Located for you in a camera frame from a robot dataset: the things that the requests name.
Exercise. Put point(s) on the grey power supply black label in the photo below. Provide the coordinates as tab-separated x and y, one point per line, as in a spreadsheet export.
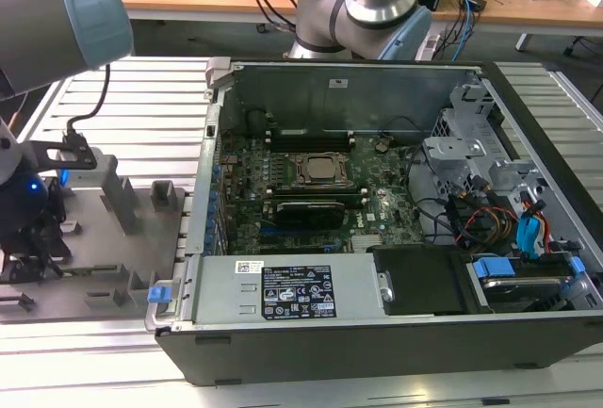
226	295

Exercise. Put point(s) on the CPU copper coloured top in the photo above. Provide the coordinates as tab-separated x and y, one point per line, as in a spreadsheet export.
322	167

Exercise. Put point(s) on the grey parts rack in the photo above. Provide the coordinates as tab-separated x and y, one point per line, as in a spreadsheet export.
141	248

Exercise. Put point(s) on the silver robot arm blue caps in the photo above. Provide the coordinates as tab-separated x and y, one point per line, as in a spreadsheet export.
37	26

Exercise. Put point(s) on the white power strip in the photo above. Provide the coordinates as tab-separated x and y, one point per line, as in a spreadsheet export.
428	47

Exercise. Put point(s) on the small black adapter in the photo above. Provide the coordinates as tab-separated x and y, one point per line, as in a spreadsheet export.
478	3

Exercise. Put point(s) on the hard disk blue carrier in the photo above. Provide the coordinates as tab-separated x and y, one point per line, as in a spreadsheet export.
518	286

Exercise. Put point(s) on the silver chipset heatsink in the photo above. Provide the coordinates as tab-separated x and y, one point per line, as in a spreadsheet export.
366	244

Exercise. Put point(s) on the silver metal drive cage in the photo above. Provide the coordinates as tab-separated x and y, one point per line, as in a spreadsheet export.
452	153

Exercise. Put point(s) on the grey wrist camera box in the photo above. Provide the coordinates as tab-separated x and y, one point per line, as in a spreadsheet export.
75	160

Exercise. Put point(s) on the silver coin battery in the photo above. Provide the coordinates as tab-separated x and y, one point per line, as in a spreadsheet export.
382	148

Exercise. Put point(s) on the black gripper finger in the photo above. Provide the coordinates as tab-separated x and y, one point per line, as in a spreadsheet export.
54	243
23	266

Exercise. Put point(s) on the blue case latch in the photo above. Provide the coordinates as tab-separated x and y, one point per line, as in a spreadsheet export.
158	295

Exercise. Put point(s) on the black RAM slot bank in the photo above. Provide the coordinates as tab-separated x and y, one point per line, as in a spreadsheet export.
315	191
311	144

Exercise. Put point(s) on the black open PC case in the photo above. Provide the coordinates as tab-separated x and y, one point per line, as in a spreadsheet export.
330	351

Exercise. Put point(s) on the green motherboard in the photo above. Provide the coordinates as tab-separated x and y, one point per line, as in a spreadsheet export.
377	191

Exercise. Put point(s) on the CPU socket metal frame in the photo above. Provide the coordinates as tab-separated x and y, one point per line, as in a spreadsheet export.
347	178

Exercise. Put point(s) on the black graphics card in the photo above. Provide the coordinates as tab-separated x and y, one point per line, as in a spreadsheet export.
308	216

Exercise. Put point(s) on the black plastic shroud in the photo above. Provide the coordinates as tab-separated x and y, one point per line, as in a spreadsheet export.
419	281

